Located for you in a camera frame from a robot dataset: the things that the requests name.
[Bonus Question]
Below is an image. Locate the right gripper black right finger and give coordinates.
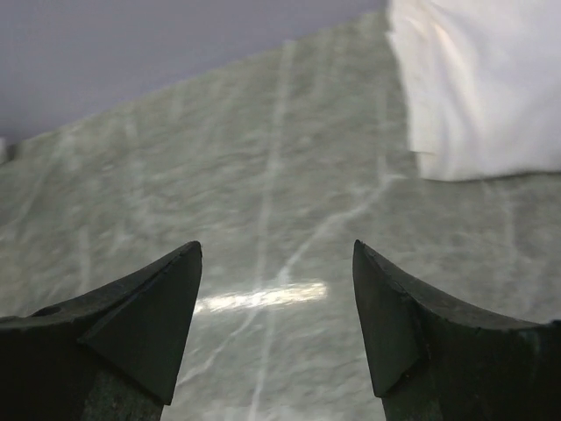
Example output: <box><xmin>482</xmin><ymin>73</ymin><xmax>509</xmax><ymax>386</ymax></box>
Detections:
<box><xmin>352</xmin><ymin>241</ymin><xmax>560</xmax><ymax>421</ymax></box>

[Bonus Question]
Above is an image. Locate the white floral t shirt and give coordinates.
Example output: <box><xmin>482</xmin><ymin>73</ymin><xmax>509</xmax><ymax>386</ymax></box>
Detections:
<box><xmin>387</xmin><ymin>0</ymin><xmax>560</xmax><ymax>182</ymax></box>

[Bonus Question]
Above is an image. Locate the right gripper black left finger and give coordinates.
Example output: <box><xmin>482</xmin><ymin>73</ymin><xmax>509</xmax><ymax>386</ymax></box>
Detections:
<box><xmin>1</xmin><ymin>241</ymin><xmax>202</xmax><ymax>420</ymax></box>

